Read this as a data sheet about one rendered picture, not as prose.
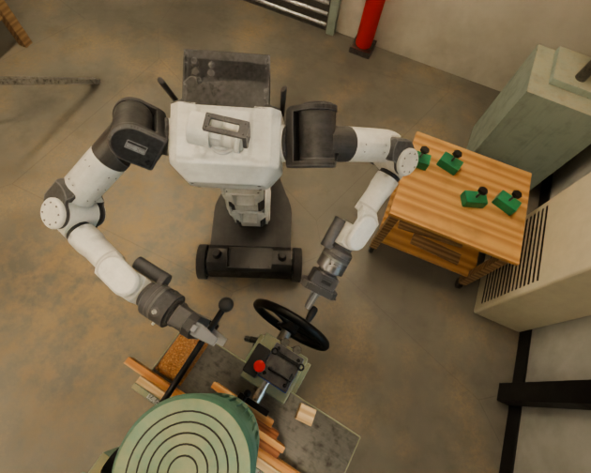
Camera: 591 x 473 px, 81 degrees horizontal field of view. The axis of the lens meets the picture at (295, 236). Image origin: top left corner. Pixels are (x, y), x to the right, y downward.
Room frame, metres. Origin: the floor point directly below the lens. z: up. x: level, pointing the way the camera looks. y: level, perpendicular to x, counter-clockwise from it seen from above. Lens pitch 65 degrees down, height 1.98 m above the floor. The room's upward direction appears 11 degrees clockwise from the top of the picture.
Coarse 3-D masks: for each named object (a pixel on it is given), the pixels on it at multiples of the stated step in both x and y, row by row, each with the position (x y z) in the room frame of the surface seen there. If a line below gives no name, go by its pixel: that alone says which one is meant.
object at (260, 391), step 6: (264, 384) 0.02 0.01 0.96; (258, 390) 0.00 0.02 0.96; (264, 390) 0.00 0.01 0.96; (240, 396) -0.02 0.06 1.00; (252, 396) -0.02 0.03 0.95; (258, 396) -0.01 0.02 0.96; (246, 402) -0.03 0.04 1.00; (252, 402) -0.03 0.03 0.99; (258, 402) -0.03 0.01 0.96; (258, 408) -0.04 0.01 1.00; (264, 408) -0.04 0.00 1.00; (264, 414) -0.05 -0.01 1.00
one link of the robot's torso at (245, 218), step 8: (264, 208) 0.77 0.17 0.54; (232, 216) 0.72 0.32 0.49; (240, 216) 0.75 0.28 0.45; (248, 216) 0.81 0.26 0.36; (256, 216) 0.81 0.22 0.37; (264, 216) 0.75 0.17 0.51; (240, 224) 0.79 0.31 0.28; (248, 224) 0.79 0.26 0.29; (256, 224) 0.80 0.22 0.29; (264, 224) 0.82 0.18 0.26
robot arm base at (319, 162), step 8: (304, 104) 0.61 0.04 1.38; (312, 104) 0.60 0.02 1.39; (320, 104) 0.60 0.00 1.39; (328, 104) 0.61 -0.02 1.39; (288, 112) 0.61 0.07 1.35; (296, 112) 0.61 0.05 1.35; (336, 112) 0.63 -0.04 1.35; (288, 120) 0.59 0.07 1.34; (296, 120) 0.60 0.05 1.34; (288, 128) 0.58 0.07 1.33; (296, 128) 0.58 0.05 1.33; (288, 136) 0.56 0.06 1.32; (296, 136) 0.57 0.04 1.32; (288, 144) 0.55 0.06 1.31; (296, 144) 0.55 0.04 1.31; (288, 152) 0.53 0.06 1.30; (296, 152) 0.54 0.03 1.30; (288, 160) 0.52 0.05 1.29; (296, 160) 0.52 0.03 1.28; (304, 160) 0.50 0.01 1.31; (312, 160) 0.50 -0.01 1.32; (320, 160) 0.50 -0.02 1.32; (328, 160) 0.51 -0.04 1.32; (336, 160) 0.53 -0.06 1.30
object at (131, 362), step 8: (128, 360) 0.01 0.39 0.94; (136, 360) 0.02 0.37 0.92; (136, 368) 0.00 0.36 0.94; (144, 368) 0.00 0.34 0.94; (144, 376) -0.02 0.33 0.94; (152, 376) -0.01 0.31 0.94; (160, 376) -0.01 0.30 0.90; (160, 384) -0.03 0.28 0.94; (168, 384) -0.03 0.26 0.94; (176, 392) -0.04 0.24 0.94; (264, 456) -0.15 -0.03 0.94; (272, 456) -0.14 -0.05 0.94; (272, 464) -0.16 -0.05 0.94; (280, 464) -0.16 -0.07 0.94; (288, 472) -0.17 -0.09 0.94; (296, 472) -0.17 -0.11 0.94
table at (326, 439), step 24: (264, 336) 0.15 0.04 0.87; (216, 360) 0.06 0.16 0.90; (240, 360) 0.07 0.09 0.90; (192, 384) -0.02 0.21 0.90; (240, 384) 0.01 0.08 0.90; (288, 408) -0.03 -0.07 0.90; (288, 432) -0.09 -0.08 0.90; (312, 432) -0.08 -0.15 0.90; (336, 432) -0.07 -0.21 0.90; (288, 456) -0.14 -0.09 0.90; (312, 456) -0.13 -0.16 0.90; (336, 456) -0.12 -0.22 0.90
